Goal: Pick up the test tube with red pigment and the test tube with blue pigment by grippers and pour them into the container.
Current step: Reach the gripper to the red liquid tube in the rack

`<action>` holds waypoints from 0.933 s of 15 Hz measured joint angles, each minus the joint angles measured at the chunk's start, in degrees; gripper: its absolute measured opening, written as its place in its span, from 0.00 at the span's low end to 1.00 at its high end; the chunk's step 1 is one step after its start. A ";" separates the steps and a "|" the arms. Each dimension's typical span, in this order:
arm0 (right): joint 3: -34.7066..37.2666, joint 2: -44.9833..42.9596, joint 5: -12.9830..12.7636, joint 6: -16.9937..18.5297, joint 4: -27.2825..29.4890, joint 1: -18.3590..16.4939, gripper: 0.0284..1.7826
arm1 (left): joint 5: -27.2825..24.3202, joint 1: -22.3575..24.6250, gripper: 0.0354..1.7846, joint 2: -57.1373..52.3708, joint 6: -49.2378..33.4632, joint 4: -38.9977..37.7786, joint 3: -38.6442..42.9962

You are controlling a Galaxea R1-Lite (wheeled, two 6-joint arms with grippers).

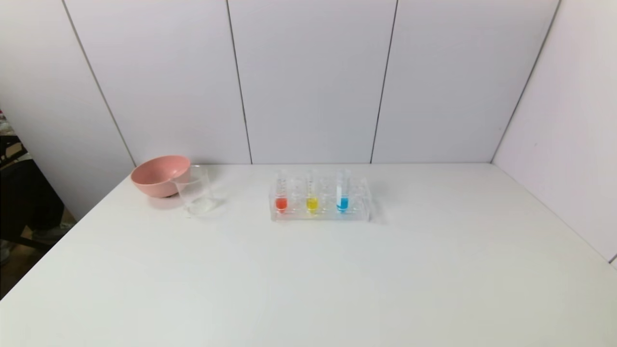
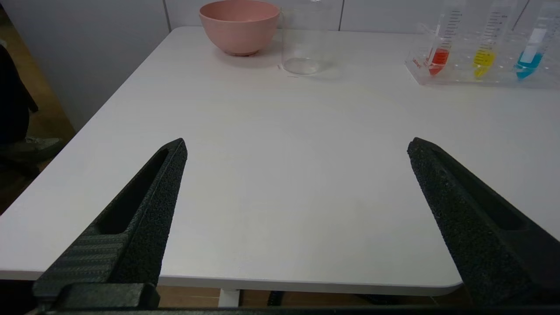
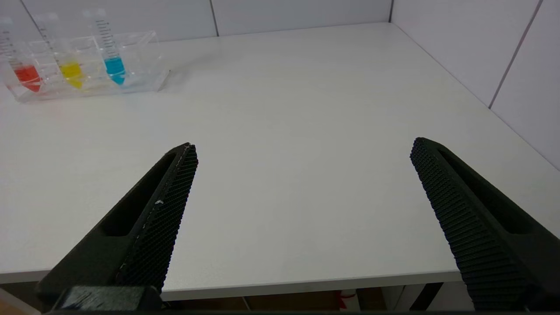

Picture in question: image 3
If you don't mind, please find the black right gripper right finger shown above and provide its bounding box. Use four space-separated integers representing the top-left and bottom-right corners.
410 137 560 312

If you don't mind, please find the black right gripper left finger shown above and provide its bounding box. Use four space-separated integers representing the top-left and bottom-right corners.
36 142 199 294

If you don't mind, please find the test tube with blue pigment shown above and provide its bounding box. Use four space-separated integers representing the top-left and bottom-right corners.
83 9 127 86

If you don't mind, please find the test tube with red pigment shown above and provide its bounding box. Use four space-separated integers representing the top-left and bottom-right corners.
0 17 43 93

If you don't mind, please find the clear acrylic test tube rack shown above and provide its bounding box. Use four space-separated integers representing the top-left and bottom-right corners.
2 31 171 103

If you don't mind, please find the test tube with yellow pigment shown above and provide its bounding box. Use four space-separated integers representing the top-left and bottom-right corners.
35 13 84 90

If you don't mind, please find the black table leg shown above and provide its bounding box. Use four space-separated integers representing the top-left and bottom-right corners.
410 283 443 311

